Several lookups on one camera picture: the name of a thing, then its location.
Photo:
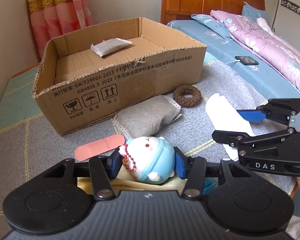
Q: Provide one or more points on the white cloth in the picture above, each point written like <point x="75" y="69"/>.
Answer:
<point x="224" y="117"/>

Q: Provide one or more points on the black smartphone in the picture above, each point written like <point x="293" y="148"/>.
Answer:
<point x="246" y="60"/>

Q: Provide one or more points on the pink adhesive bandage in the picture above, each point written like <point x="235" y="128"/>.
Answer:
<point x="98" y="147"/>

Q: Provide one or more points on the blue floral bed sheet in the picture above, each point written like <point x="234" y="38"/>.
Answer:
<point x="222" y="47"/>

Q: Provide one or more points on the yellow cleaning cloth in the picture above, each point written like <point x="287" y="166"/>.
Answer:
<point x="126" y="181"/>

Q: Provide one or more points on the blue pillow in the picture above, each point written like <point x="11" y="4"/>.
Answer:
<point x="253" y="13"/>

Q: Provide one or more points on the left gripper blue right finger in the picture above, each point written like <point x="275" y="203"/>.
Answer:
<point x="182" y="164"/>

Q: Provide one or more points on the brown cardboard box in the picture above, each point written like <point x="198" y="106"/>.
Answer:
<point x="74" y="87"/>

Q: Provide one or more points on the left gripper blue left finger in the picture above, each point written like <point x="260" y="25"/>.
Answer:
<point x="114" y="164"/>

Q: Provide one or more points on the small grey sachet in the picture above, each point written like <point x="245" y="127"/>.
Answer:
<point x="109" y="46"/>

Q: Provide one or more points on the blue white plush toy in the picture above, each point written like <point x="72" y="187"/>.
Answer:
<point x="150" y="160"/>

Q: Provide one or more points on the large grey sachet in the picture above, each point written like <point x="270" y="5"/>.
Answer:
<point x="146" y="118"/>

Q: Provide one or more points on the pink floral quilt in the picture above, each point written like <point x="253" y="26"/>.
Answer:
<point x="259" y="38"/>

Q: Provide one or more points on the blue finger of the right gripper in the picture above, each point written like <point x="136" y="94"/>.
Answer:
<point x="225" y="137"/>
<point x="253" y="115"/>

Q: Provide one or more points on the teal tassel charm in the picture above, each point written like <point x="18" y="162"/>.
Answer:
<point x="210" y="184"/>

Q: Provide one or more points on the brown knitted scrunchie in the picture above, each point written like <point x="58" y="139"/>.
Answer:
<point x="187" y="96"/>

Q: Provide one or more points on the grey green checked blanket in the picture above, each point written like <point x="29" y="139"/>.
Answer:
<point x="29" y="145"/>

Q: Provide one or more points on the pink patterned curtain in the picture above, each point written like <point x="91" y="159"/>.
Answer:
<point x="52" y="18"/>

